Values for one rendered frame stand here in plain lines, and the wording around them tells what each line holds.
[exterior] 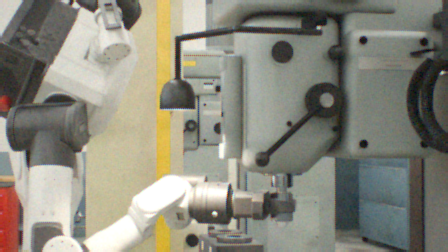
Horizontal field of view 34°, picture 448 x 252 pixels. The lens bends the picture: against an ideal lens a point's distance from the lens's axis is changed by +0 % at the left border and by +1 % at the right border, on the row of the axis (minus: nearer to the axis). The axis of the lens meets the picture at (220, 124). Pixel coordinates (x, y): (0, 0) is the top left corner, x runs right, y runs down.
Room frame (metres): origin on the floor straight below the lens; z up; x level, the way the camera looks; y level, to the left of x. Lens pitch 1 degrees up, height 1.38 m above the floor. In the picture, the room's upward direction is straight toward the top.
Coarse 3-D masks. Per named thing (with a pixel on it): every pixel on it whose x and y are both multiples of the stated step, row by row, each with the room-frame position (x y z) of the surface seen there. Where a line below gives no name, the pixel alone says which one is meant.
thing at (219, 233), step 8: (208, 232) 1.90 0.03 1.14; (216, 232) 1.88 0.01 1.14; (224, 232) 1.88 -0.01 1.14; (232, 232) 1.88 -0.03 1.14; (240, 232) 1.89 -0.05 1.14; (200, 240) 1.93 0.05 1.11; (208, 240) 1.84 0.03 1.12; (216, 240) 1.82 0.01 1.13; (224, 240) 1.77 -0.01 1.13; (232, 240) 1.77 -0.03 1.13; (240, 240) 1.77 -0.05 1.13; (248, 240) 1.78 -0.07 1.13; (200, 248) 1.93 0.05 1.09; (208, 248) 1.83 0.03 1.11; (216, 248) 1.74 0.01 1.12; (224, 248) 1.74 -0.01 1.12; (232, 248) 1.75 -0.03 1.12; (240, 248) 1.75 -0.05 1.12; (248, 248) 1.76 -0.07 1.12; (256, 248) 1.76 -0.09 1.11
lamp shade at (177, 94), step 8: (176, 80) 1.43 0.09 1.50; (184, 80) 1.43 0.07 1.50; (168, 88) 1.42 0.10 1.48; (176, 88) 1.41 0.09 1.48; (184, 88) 1.42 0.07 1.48; (192, 88) 1.44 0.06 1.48; (160, 96) 1.43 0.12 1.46; (168, 96) 1.41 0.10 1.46; (176, 96) 1.41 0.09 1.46; (184, 96) 1.41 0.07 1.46; (192, 96) 1.43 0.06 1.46; (160, 104) 1.43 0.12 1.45; (168, 104) 1.41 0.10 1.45; (176, 104) 1.41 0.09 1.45; (184, 104) 1.41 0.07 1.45; (192, 104) 1.43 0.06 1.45
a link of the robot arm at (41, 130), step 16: (16, 112) 1.53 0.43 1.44; (32, 112) 1.53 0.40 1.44; (48, 112) 1.52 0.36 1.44; (64, 112) 1.52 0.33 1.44; (16, 128) 1.52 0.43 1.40; (32, 128) 1.51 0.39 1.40; (48, 128) 1.51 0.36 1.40; (64, 128) 1.51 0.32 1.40; (32, 144) 1.52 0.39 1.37; (48, 144) 1.50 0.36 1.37; (64, 144) 1.51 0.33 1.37; (32, 160) 1.51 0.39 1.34; (48, 160) 1.49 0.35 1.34; (64, 160) 1.51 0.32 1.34
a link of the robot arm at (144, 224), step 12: (168, 180) 1.53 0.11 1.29; (180, 180) 1.52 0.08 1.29; (144, 192) 1.52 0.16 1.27; (156, 192) 1.51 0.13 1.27; (168, 192) 1.51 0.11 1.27; (180, 192) 1.51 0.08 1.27; (132, 204) 1.52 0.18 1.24; (144, 204) 1.50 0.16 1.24; (156, 204) 1.49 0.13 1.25; (168, 204) 1.50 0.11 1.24; (132, 216) 1.51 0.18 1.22; (144, 216) 1.49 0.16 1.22; (156, 216) 1.50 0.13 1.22; (144, 228) 1.50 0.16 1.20
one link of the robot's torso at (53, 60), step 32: (32, 0) 1.67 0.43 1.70; (32, 32) 1.62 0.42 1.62; (64, 32) 1.66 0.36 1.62; (96, 32) 1.70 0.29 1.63; (128, 32) 1.75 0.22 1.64; (0, 64) 1.62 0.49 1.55; (32, 64) 1.54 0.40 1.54; (64, 64) 1.61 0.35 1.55; (96, 64) 1.65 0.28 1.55; (128, 64) 1.72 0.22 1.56; (0, 96) 1.71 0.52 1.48; (32, 96) 1.63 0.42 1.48; (64, 96) 1.59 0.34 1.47; (96, 96) 1.61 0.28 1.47; (96, 128) 1.69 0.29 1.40
